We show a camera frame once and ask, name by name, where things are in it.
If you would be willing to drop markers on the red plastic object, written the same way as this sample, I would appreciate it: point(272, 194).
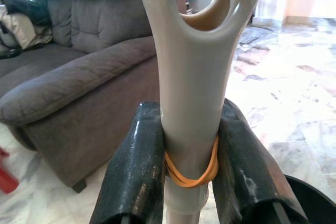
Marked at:
point(6, 174)

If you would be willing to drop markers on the black round bin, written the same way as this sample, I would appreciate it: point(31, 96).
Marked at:
point(315, 203)

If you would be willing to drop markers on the orange rubber band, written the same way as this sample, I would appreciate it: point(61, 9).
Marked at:
point(183, 179)

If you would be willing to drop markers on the black garment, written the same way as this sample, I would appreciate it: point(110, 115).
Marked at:
point(29, 9)

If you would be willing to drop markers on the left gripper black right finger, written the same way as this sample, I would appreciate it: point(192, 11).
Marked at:
point(246, 176)

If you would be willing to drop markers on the grey brown fabric sofa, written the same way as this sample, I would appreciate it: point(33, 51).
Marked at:
point(78, 77)

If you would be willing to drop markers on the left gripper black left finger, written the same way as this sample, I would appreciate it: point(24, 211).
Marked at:
point(134, 171)

